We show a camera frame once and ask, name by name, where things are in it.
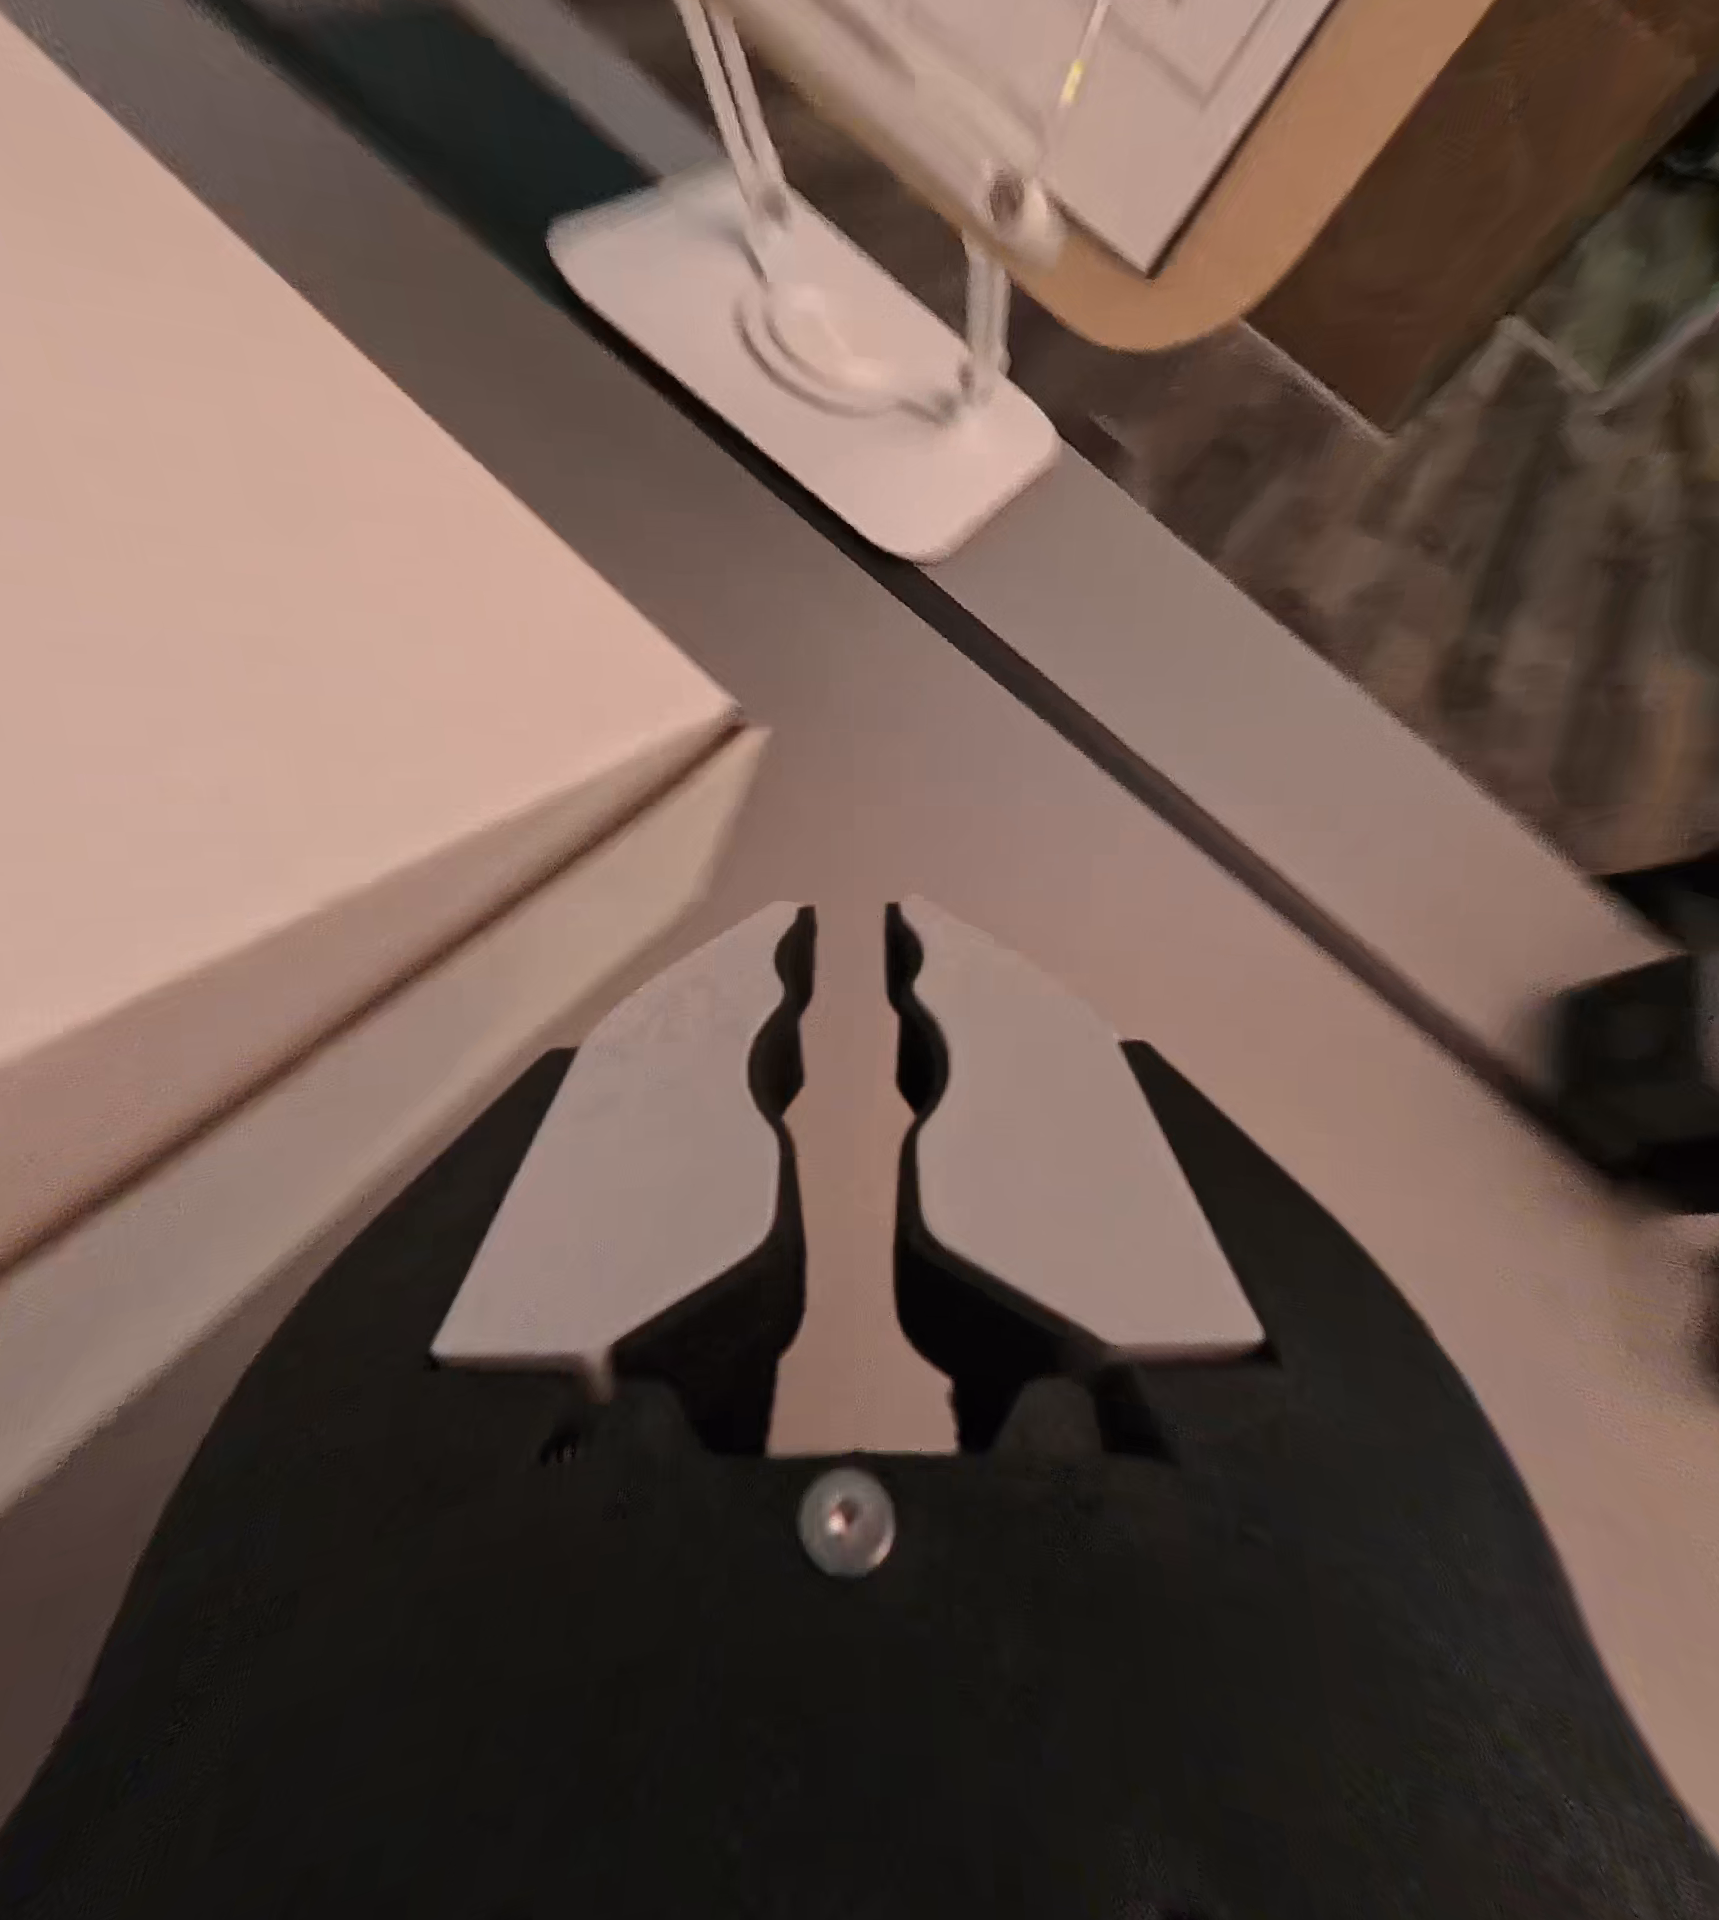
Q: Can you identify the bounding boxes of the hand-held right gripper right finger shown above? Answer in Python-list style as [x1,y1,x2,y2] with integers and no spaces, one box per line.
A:
[883,894,1267,1395]

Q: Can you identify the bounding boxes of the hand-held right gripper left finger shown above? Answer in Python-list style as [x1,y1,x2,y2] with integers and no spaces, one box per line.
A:
[432,900,819,1398]

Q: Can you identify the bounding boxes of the white cardboard mailer box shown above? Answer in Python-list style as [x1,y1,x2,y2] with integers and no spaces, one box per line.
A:
[0,0,773,1560]

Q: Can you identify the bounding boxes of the black clamp device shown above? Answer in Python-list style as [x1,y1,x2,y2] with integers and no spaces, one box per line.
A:
[1503,863,1719,1429]

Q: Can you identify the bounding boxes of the wooden cabinet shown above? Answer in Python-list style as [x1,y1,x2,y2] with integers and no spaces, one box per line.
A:
[1249,0,1719,439]

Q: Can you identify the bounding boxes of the printed instruction sheet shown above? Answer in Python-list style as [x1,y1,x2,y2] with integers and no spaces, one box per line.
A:
[1045,0,1347,276]

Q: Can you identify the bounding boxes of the thin hanging cord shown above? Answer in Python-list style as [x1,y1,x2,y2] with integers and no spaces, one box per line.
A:
[1053,0,1115,115]

